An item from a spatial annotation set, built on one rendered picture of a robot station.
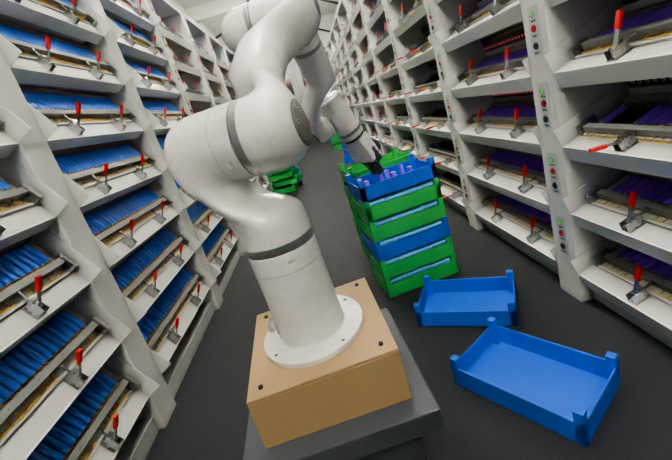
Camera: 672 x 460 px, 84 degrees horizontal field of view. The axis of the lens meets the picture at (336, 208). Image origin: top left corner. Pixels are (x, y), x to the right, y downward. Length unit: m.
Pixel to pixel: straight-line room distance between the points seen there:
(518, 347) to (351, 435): 0.65
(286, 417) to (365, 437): 0.13
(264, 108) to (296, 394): 0.43
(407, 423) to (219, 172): 0.47
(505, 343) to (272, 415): 0.74
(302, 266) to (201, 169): 0.21
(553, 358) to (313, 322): 0.70
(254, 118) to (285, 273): 0.24
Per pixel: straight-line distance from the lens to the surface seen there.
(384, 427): 0.66
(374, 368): 0.63
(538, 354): 1.17
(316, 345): 0.67
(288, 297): 0.62
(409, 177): 1.38
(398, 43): 2.45
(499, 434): 1.00
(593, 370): 1.12
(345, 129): 1.24
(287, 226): 0.58
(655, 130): 1.01
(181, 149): 0.59
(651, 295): 1.20
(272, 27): 0.79
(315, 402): 0.66
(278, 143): 0.52
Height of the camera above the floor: 0.76
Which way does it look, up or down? 15 degrees down
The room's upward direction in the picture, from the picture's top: 17 degrees counter-clockwise
